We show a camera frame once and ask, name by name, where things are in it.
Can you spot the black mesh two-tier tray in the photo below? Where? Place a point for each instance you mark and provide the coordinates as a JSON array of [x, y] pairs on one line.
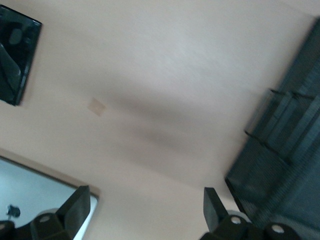
[[287, 150]]

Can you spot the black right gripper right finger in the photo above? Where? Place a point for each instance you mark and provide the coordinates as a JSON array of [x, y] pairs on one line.
[[212, 211]]

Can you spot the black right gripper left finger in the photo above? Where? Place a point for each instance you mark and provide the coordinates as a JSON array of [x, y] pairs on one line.
[[75, 210]]

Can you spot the silver laptop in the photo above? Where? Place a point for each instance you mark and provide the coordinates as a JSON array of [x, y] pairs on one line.
[[35, 190]]

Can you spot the long black smartphone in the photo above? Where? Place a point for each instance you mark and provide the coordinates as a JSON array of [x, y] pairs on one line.
[[15, 57]]

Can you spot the small brown tape patch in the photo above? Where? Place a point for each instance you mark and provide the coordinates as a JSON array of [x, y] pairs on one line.
[[97, 106]]

